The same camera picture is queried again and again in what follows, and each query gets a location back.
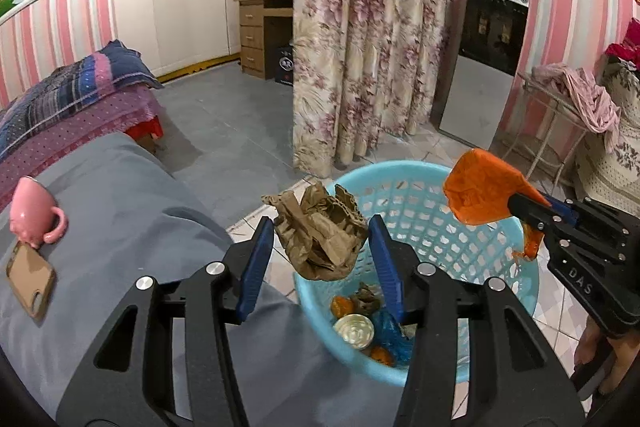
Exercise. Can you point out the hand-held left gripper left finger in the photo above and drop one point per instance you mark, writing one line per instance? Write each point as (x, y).
(252, 267)

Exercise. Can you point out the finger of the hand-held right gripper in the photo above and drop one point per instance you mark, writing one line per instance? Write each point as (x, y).
(562, 211)
(527, 209)

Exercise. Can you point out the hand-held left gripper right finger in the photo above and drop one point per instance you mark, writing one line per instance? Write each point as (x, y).
(387, 267)

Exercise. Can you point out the brown paper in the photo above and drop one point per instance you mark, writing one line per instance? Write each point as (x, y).
(367, 299)
(320, 232)

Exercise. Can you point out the orange plastic wrapper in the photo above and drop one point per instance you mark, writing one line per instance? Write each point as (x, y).
(480, 187)

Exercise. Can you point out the orange peel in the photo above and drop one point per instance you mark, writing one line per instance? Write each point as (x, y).
(382, 355)
(342, 307)

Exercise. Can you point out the light blue plastic basket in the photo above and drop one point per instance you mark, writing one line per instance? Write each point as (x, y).
(450, 247)

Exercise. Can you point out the blue plastic bag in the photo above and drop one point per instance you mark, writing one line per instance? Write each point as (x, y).
(392, 337)

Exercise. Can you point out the metal can lid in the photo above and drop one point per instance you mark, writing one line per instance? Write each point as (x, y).
(353, 332)

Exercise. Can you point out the person's right hand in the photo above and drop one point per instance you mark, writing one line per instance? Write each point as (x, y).
(597, 357)

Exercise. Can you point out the cream floral chair cover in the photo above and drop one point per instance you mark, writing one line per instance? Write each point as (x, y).
(617, 157)

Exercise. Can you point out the pink cloth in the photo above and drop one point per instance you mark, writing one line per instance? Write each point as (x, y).
(585, 97)

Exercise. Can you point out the black and white appliance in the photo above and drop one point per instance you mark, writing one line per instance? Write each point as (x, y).
(487, 57)

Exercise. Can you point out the red stool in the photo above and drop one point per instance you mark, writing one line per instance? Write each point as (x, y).
(147, 132)

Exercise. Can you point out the red cloth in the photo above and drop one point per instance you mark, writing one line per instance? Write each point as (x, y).
(625, 49)

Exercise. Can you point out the black box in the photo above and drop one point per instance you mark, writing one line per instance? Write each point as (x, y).
(284, 64)

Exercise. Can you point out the yellow baseboard strip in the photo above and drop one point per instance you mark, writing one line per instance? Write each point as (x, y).
(197, 67)

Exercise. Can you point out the blue and floral curtain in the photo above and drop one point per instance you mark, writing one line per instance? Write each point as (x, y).
(370, 57)

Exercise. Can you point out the pink bed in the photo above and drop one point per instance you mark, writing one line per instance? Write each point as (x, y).
(75, 132)

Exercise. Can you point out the brown phone case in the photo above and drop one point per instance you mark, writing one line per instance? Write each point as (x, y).
(30, 282)

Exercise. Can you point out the pink pig mug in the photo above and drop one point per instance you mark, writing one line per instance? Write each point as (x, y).
(32, 212)

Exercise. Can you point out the wooden desk with drawers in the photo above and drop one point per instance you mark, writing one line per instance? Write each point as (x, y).
(252, 37)

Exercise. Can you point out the blue and purple patchwork quilt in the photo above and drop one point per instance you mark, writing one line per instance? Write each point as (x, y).
(65, 82)

